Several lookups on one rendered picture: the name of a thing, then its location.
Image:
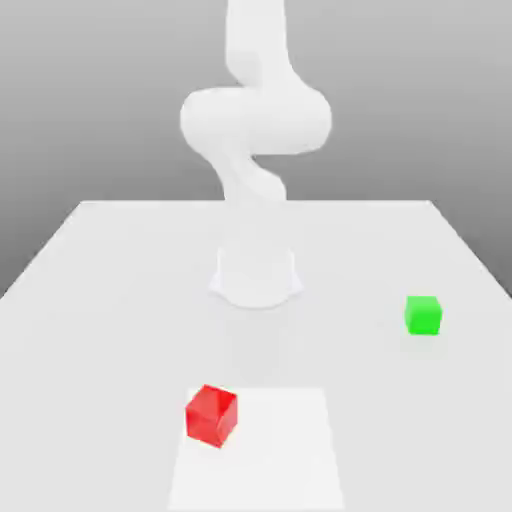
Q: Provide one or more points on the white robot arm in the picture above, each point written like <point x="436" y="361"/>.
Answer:
<point x="256" y="120"/>

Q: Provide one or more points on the small red cube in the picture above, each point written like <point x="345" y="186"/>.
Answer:
<point x="210" y="416"/>

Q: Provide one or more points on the small green cube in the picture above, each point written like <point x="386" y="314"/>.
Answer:
<point x="422" y="316"/>

